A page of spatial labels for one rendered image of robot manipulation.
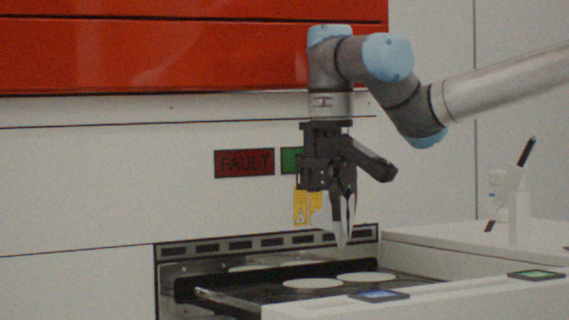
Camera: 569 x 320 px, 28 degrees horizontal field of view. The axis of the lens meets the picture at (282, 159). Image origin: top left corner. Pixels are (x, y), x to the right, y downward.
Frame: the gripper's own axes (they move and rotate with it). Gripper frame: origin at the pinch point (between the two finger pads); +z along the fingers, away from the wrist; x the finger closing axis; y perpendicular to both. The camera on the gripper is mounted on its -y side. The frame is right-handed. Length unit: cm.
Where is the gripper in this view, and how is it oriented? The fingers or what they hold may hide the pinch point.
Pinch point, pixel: (345, 241)
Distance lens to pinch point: 191.8
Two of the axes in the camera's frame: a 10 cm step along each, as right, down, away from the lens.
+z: 0.2, 10.0, 0.5
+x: -4.2, 0.6, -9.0
